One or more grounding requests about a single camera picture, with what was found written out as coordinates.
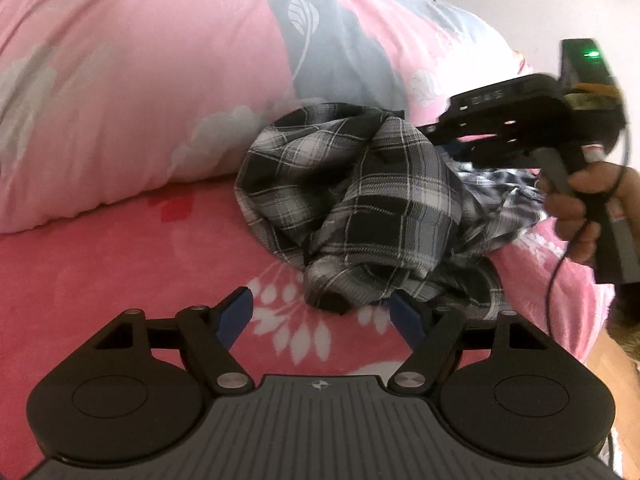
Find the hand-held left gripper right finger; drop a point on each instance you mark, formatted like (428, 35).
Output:
(405, 322)

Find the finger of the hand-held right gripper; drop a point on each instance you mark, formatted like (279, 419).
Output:
(432, 132)

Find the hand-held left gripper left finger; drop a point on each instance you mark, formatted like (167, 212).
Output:
(235, 317)

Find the black white plaid pants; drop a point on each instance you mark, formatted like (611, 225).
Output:
(350, 185)

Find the person's right hand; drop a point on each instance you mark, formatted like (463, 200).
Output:
(565, 212)

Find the pink fleece flower blanket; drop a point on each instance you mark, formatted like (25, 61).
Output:
(100, 270)

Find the pink grey floral quilt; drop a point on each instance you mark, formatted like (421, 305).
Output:
(125, 85)

